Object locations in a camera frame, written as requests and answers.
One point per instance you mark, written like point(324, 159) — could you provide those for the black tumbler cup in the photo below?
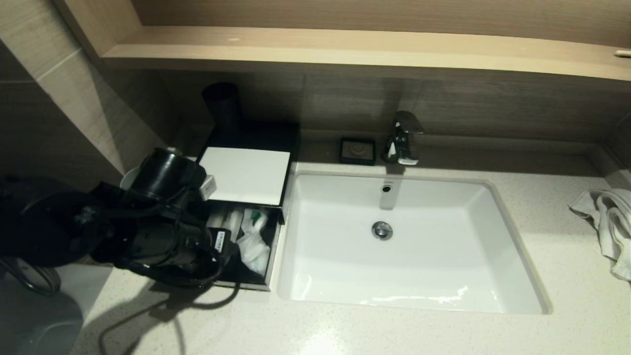
point(222, 108)

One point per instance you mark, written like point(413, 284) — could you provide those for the black amenity box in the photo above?
point(291, 140)

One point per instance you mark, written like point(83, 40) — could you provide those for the chrome sink drain stopper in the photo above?
point(382, 230)

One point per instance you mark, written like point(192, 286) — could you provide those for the long toothbrush packet green band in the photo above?
point(235, 217)

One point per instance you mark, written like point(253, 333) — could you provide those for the drawer with plastic bags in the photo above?
point(246, 278)

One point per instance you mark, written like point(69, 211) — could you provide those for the clear sachet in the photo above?
point(254, 251)

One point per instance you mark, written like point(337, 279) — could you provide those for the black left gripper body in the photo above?
point(217, 244)

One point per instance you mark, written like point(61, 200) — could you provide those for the chrome sink faucet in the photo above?
point(402, 143)

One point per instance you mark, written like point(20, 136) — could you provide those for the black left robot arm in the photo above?
point(59, 227)

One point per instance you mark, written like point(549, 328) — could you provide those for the toothbrush toothpaste packet green label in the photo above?
point(218, 217)

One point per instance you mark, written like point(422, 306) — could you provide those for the small sachet green label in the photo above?
point(256, 217)

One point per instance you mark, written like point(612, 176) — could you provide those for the small beige shelf item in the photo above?
point(622, 53)

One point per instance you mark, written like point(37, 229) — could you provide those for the white sink basin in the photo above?
point(434, 261)

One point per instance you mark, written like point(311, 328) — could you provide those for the light wooden shelf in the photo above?
point(345, 49)

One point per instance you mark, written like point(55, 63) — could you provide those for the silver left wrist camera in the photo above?
point(209, 187)

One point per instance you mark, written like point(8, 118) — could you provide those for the white bathtub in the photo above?
point(44, 315)

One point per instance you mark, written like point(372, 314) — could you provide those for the grey plastic cup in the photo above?
point(129, 180)

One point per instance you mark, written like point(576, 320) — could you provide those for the white towel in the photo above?
point(609, 222)

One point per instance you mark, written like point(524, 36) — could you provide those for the black soap dish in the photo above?
point(357, 151)

